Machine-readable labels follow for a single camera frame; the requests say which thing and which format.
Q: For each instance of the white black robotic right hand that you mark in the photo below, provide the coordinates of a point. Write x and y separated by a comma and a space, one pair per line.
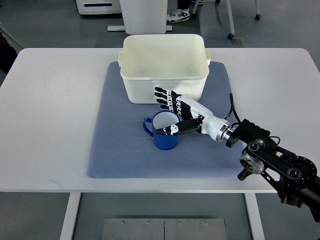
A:
195, 117

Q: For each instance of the blue enamel mug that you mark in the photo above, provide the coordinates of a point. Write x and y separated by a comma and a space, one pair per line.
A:
162, 135

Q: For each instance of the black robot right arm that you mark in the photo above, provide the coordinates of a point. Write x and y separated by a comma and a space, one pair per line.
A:
293, 177

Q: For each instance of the white plastic box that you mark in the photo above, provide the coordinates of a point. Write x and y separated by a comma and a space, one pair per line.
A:
177, 62

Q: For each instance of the blue textured mat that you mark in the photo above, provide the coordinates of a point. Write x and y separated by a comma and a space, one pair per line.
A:
122, 149

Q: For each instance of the white green sneaker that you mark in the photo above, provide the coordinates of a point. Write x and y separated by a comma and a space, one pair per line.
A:
178, 15

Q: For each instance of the right white table leg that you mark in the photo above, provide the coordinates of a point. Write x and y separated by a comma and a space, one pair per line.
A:
254, 217

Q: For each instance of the white table leg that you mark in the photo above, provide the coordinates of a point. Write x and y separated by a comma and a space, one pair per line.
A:
70, 216
254, 217

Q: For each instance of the white rolling stand leg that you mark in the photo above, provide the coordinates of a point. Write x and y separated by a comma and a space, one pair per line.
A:
232, 33

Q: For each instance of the white cabinet with slot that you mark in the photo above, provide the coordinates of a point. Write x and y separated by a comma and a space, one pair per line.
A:
98, 7

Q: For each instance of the left white table leg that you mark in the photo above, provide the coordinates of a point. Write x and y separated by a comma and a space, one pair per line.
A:
70, 216

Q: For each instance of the dark object at left edge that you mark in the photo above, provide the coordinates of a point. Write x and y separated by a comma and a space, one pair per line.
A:
8, 54

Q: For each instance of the white pedestal column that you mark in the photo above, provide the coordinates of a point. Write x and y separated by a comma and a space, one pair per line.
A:
141, 17

